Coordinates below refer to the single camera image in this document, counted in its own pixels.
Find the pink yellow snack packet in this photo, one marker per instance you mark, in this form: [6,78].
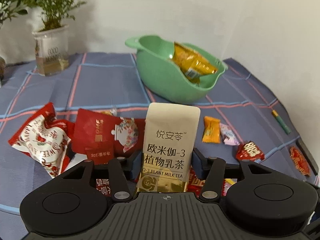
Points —
[229,186]

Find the dark red snack packet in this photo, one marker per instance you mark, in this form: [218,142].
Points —
[102,186]

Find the small red candy packet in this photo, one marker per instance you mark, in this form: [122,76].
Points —
[250,152]

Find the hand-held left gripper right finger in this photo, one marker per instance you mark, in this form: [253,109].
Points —
[197,163]

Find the red tea packet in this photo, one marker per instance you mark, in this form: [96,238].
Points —
[95,130]

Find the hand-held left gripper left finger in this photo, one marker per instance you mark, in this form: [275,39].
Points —
[135,163]

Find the cream milk tea sachet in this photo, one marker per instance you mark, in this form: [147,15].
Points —
[170,130]

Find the leafy plant in round vase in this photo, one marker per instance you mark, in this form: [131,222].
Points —
[15,7]

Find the red flat candy wrapper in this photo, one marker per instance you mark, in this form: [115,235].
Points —
[300,161]

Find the blue plaid tablecloth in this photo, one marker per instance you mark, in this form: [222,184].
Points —
[105,85]

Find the teal pen with yellow cap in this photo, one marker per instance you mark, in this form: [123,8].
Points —
[281,121]

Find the orange candy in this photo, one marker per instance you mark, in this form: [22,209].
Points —
[211,130]

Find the clear candy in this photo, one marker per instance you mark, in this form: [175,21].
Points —
[108,112]

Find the green plastic bowl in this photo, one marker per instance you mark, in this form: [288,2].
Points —
[160,80]

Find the tall plant in clear jar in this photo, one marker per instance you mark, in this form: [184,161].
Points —
[51,50]

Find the red snack bar packet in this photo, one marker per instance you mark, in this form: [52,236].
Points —
[196,185]

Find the red white patterned packet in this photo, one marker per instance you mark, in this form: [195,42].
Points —
[42,140]

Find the white printed candy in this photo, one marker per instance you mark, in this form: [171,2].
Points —
[228,133]

